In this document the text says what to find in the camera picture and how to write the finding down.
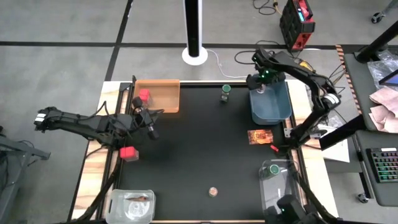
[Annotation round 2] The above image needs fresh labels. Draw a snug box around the red-capped spice jar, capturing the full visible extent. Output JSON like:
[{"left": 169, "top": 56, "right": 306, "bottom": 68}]
[{"left": 119, "top": 146, "right": 140, "bottom": 162}]

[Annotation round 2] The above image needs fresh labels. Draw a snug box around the black frame post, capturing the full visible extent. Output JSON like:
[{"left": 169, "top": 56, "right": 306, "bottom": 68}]
[{"left": 129, "top": 75, "right": 137, "bottom": 100}]

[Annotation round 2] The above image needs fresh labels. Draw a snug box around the backlit black keyboard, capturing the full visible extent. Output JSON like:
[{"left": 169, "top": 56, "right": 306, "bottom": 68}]
[{"left": 366, "top": 147, "right": 398, "bottom": 184}]

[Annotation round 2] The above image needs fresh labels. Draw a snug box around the black flat panel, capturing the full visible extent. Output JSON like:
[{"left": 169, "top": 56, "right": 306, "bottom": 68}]
[{"left": 318, "top": 114, "right": 368, "bottom": 152}]

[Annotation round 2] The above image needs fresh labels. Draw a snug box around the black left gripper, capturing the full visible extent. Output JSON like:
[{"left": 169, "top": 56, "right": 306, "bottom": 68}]
[{"left": 132, "top": 95, "right": 165, "bottom": 141}]

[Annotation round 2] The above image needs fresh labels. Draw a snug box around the tablet with dark frame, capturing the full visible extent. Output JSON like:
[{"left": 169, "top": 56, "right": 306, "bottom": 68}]
[{"left": 378, "top": 70, "right": 398, "bottom": 87}]

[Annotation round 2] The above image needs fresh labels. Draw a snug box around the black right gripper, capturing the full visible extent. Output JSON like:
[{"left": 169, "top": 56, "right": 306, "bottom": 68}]
[{"left": 247, "top": 68, "right": 286, "bottom": 93}]

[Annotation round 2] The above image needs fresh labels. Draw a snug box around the clear tall plastic container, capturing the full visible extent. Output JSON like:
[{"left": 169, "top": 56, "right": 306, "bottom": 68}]
[{"left": 258, "top": 159, "right": 304, "bottom": 218}]

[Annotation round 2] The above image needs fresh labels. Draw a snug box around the black floor cable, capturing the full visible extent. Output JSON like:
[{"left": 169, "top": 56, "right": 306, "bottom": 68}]
[{"left": 252, "top": 0, "right": 279, "bottom": 16}]

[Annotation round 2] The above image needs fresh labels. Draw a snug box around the chair caster wheel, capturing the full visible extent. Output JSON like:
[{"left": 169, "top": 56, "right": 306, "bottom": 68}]
[{"left": 371, "top": 11, "right": 386, "bottom": 24}]

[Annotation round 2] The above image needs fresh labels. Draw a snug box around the black slanted pole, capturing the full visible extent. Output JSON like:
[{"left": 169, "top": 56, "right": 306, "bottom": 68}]
[{"left": 356, "top": 20, "right": 398, "bottom": 63}]

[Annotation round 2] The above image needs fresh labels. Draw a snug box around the black table mat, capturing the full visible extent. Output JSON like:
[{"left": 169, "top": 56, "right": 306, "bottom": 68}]
[{"left": 118, "top": 83, "right": 296, "bottom": 222}]

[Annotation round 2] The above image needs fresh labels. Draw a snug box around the brown spice packet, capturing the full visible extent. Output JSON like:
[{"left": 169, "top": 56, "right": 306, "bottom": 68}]
[{"left": 124, "top": 194, "right": 149, "bottom": 202}]

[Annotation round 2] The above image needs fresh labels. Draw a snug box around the pink cloth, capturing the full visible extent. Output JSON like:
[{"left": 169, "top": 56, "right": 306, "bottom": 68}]
[{"left": 368, "top": 86, "right": 398, "bottom": 133}]

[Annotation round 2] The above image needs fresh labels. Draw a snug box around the white paper sheet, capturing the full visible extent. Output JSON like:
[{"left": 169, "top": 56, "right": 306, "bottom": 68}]
[{"left": 320, "top": 124, "right": 351, "bottom": 163}]

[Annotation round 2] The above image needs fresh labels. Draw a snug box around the clear lidded plastic container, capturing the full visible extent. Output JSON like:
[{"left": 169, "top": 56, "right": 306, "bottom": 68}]
[{"left": 105, "top": 189, "right": 156, "bottom": 224}]

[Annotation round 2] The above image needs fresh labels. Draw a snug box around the clear plastic bag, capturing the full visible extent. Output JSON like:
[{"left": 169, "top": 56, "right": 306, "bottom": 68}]
[{"left": 366, "top": 51, "right": 398, "bottom": 91}]

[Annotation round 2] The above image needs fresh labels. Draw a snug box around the grey metal stand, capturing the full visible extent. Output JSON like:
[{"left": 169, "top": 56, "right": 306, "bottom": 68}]
[{"left": 0, "top": 126, "right": 51, "bottom": 224}]

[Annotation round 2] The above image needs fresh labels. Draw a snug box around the red cube block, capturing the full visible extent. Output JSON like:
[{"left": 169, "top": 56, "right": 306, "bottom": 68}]
[{"left": 138, "top": 88, "right": 153, "bottom": 108}]

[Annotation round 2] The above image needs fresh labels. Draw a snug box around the striped hazard tape strip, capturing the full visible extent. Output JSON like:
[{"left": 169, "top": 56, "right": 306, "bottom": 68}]
[{"left": 335, "top": 45, "right": 363, "bottom": 114}]

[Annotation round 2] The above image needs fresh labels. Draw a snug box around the red and black tool case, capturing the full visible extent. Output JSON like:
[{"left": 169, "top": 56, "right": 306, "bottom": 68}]
[{"left": 279, "top": 0, "right": 316, "bottom": 52}]

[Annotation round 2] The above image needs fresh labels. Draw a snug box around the orange spice packet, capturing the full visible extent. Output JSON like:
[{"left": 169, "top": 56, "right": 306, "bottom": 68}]
[{"left": 247, "top": 129, "right": 274, "bottom": 146}]

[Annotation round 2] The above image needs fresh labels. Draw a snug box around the orange plastic bin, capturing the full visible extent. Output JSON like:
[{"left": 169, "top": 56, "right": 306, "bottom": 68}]
[{"left": 132, "top": 78, "right": 181, "bottom": 114}]

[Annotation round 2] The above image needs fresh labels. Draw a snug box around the green-capped spice jar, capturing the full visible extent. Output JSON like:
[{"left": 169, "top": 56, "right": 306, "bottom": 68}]
[
  {"left": 220, "top": 83, "right": 231, "bottom": 104},
  {"left": 259, "top": 163, "right": 280, "bottom": 180}
]

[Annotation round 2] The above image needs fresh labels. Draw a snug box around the grey desk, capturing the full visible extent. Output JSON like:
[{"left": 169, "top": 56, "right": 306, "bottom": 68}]
[
  {"left": 354, "top": 129, "right": 398, "bottom": 207},
  {"left": 343, "top": 52, "right": 398, "bottom": 131}
]

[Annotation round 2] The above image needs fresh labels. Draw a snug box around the tower fan with round base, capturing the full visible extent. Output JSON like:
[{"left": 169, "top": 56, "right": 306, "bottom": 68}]
[{"left": 182, "top": 0, "right": 208, "bottom": 66}]

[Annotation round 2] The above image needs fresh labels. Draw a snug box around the white floor cable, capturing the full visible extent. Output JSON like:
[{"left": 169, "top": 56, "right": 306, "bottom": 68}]
[{"left": 206, "top": 49, "right": 249, "bottom": 79}]

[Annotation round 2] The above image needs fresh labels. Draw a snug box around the black diagonal frame brace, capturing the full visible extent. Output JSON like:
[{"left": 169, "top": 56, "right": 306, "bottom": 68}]
[
  {"left": 287, "top": 152, "right": 338, "bottom": 222},
  {"left": 74, "top": 155, "right": 124, "bottom": 222}
]

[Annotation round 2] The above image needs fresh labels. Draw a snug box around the black cable bundle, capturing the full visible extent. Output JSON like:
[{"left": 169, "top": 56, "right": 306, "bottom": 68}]
[{"left": 329, "top": 62, "right": 346, "bottom": 94}]

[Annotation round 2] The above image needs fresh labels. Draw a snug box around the blue plastic bin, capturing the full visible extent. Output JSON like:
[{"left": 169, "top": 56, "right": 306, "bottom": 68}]
[{"left": 249, "top": 79, "right": 293, "bottom": 126}]

